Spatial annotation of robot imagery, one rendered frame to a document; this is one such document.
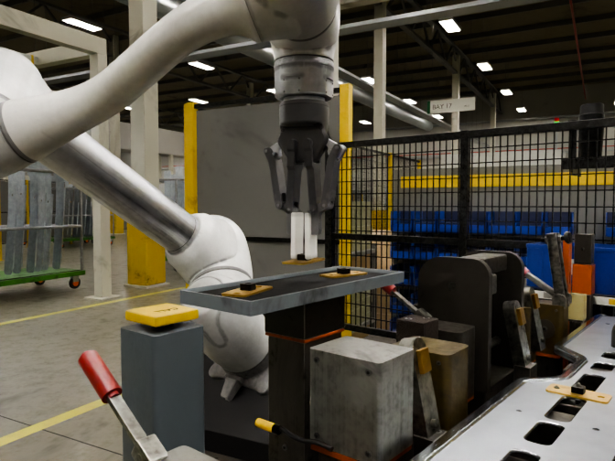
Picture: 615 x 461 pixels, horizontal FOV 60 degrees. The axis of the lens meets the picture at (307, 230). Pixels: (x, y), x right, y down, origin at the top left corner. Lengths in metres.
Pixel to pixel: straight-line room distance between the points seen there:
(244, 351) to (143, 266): 7.35
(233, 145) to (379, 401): 3.18
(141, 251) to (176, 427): 7.92
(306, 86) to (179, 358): 0.41
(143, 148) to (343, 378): 8.06
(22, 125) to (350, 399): 0.61
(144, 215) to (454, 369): 0.73
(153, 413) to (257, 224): 2.98
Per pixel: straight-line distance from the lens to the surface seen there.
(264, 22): 0.68
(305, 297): 0.72
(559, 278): 1.35
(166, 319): 0.61
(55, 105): 0.90
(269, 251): 3.52
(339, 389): 0.64
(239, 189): 3.65
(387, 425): 0.63
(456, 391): 0.79
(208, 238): 1.27
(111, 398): 0.55
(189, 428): 0.66
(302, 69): 0.79
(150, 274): 8.57
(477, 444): 0.70
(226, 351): 1.22
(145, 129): 8.61
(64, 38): 7.65
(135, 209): 1.19
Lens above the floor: 1.28
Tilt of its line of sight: 3 degrees down
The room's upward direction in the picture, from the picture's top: straight up
